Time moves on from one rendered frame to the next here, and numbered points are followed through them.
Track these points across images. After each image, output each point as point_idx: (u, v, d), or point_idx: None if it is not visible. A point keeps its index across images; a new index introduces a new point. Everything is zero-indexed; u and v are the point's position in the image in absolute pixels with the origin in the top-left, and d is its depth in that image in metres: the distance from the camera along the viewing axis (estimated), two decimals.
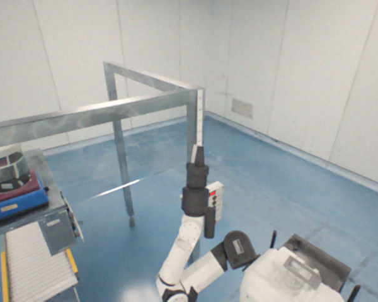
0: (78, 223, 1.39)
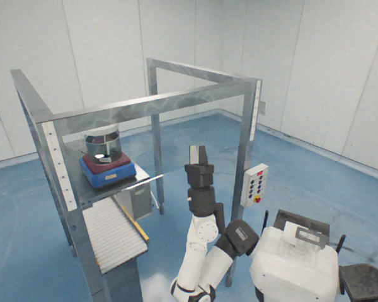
0: None
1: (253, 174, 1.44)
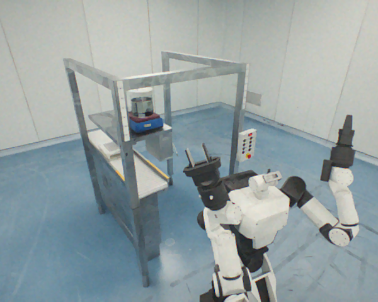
0: None
1: (245, 134, 1.95)
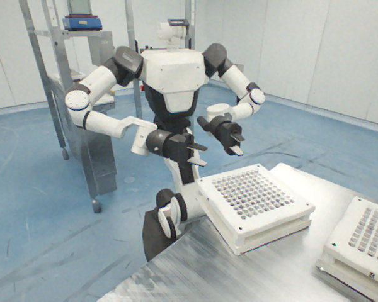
0: None
1: None
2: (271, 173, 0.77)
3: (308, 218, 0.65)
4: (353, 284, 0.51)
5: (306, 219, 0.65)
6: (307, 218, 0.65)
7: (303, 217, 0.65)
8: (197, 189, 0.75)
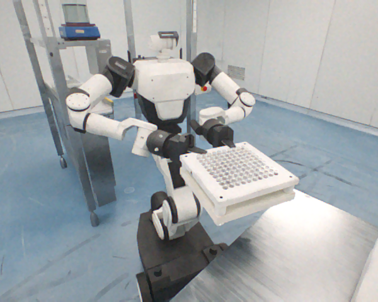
0: None
1: None
2: (257, 150, 0.77)
3: (292, 191, 0.65)
4: None
5: (290, 192, 0.65)
6: (290, 190, 0.65)
7: (287, 189, 0.65)
8: (182, 165, 0.75)
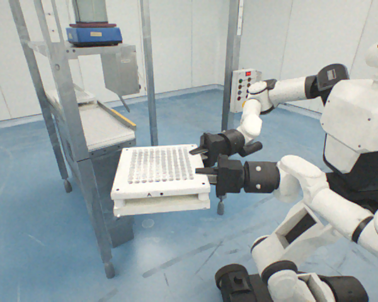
0: (126, 107, 1.57)
1: (241, 72, 1.45)
2: (181, 187, 0.60)
3: (114, 203, 0.61)
4: None
5: (115, 202, 0.61)
6: (114, 201, 0.61)
7: None
8: None
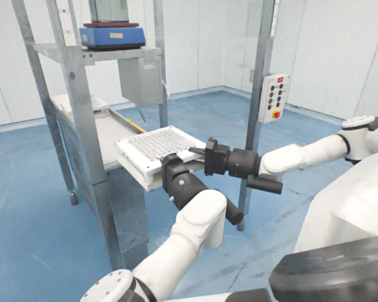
0: (143, 117, 1.41)
1: (273, 78, 1.28)
2: (137, 160, 0.72)
3: None
4: None
5: None
6: None
7: None
8: None
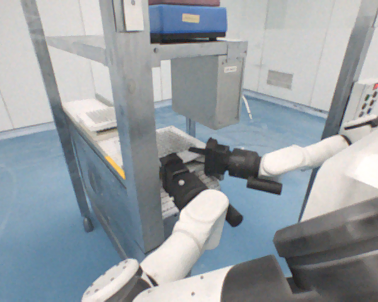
0: None
1: (371, 85, 0.95)
2: None
3: None
4: None
5: None
6: None
7: None
8: None
